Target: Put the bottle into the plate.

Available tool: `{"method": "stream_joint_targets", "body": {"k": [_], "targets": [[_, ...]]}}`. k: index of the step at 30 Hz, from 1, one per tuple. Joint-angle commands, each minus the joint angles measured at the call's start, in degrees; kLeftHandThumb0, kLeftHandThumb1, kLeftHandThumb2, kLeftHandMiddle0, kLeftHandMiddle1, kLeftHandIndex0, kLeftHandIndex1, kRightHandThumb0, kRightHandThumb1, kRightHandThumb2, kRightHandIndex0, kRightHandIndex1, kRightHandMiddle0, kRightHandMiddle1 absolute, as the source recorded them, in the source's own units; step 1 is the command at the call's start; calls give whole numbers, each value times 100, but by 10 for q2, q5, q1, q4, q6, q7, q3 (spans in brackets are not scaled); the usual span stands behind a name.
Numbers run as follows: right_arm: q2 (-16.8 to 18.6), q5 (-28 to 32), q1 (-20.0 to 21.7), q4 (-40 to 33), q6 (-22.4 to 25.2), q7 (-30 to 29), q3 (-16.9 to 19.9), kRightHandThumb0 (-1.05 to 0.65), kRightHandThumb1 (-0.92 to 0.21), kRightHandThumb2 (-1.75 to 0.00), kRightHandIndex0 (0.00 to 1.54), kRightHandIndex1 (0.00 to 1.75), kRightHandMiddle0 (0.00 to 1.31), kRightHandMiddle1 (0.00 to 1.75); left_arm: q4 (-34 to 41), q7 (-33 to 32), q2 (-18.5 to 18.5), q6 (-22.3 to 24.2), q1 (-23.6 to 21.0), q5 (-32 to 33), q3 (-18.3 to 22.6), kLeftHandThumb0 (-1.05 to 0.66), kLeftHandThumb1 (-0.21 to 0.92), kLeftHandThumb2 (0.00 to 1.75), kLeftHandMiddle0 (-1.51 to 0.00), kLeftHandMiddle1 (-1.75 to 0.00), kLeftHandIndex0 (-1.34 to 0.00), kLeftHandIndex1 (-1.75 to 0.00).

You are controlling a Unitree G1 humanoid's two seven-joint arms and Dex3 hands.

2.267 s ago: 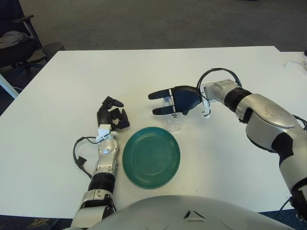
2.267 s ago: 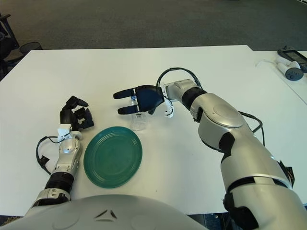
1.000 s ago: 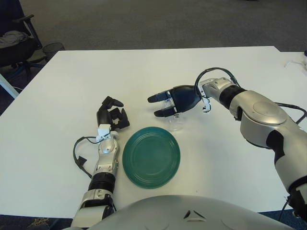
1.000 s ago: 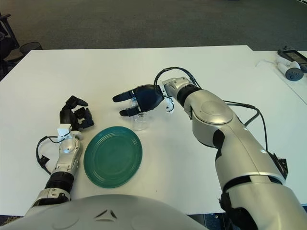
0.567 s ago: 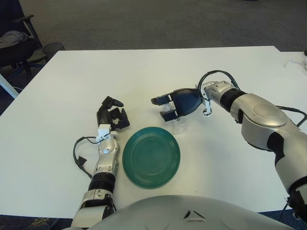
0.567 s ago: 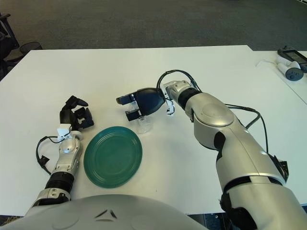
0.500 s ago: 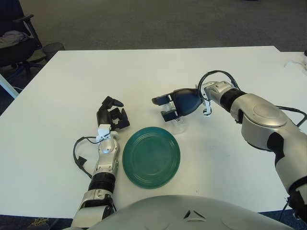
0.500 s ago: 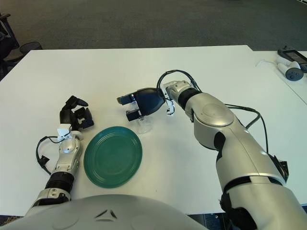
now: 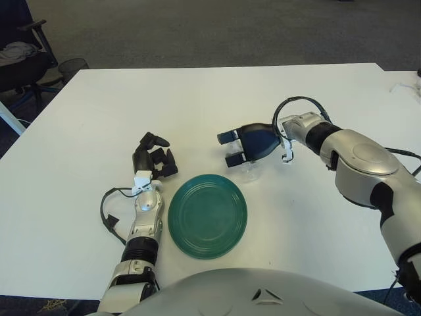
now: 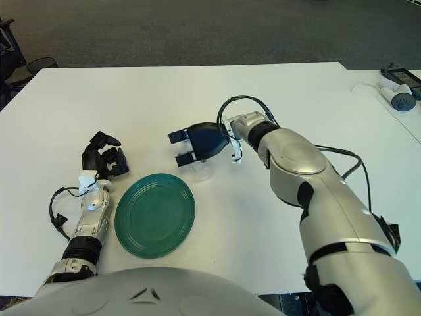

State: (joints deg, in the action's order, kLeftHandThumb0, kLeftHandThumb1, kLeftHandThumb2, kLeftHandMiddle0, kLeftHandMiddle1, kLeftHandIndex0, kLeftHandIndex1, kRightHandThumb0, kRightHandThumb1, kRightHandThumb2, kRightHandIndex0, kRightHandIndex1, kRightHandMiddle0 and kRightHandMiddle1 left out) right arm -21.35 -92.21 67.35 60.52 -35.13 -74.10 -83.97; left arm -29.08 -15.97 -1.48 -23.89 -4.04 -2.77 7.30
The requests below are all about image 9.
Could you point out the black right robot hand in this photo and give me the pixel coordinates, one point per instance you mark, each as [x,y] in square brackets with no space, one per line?
[260,141]

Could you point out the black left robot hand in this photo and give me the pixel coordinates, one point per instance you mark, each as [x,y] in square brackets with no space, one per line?
[142,161]

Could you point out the clear plastic bottle blue cap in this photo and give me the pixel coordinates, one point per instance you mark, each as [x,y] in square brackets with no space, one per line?
[250,172]

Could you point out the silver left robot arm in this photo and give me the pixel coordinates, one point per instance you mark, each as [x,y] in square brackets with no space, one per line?
[148,200]

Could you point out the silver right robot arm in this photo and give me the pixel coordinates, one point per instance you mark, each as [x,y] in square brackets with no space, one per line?
[361,158]

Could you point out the green ribbed plate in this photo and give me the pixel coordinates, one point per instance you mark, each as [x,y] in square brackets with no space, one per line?
[207,217]

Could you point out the white left wrist connector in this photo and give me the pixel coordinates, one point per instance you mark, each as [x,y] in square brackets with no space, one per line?
[143,177]

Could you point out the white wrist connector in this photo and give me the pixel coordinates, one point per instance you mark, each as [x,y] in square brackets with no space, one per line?
[289,154]
[143,177]

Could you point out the white right wrist connector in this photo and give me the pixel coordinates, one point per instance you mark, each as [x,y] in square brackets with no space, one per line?
[289,154]

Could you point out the white neighbouring desk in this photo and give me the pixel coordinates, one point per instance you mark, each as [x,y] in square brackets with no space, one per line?
[10,120]

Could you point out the black office chair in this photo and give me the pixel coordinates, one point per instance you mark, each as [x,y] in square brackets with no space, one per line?
[19,70]

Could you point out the silver robot torso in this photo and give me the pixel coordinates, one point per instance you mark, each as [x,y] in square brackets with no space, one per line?
[230,293]

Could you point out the grey cloth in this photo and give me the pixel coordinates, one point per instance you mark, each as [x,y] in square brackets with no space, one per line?
[14,52]

